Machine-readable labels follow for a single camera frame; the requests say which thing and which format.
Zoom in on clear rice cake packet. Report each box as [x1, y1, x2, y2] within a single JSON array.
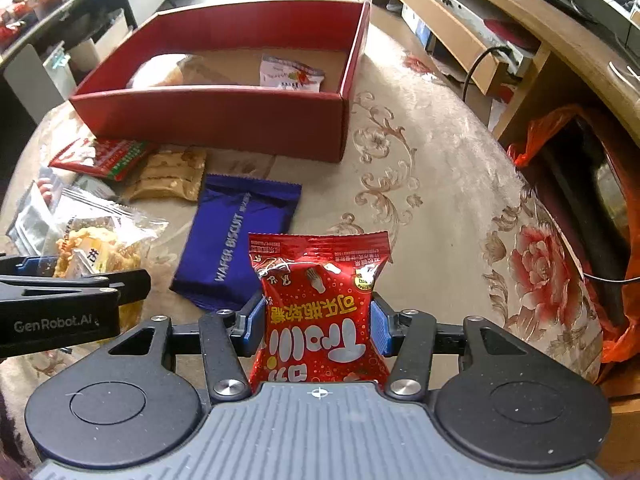
[[127, 53, 234, 90]]

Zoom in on vacuum packed sausages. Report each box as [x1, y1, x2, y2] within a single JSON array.
[[36, 167, 65, 211]]

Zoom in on white set top box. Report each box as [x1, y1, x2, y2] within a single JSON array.
[[436, 0, 540, 78]]

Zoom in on clear yellow egg crisp bag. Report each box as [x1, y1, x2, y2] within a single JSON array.
[[52, 186, 170, 334]]

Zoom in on blue wafer biscuit pack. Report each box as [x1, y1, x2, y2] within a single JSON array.
[[170, 174, 302, 311]]

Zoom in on silver white snack pack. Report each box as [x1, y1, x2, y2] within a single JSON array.
[[6, 181, 58, 256]]

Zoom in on red spicy strip packet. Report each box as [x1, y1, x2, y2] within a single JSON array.
[[49, 136, 156, 182]]

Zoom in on silver duck snack packet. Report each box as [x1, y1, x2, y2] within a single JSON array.
[[259, 55, 326, 92]]

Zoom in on white cardboard box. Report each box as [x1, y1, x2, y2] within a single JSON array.
[[63, 9, 130, 74]]

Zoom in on Kaprons wafer packet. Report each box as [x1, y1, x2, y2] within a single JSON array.
[[73, 174, 117, 200]]

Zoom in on long dark side table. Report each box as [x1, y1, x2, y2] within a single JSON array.
[[0, 0, 177, 126]]

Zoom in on red cardboard box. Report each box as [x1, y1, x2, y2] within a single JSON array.
[[70, 0, 370, 162]]

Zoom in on black power cable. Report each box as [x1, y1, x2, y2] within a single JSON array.
[[460, 45, 511, 104]]

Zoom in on wooden TV cabinet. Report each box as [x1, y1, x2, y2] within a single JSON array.
[[374, 0, 639, 145]]

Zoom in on gold brown snack packet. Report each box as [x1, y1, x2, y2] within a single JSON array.
[[122, 148, 207, 202]]

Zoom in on red Trolli gummy bag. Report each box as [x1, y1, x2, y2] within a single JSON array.
[[248, 232, 390, 390]]

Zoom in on orange plastic bag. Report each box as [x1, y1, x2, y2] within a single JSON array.
[[508, 104, 639, 363]]

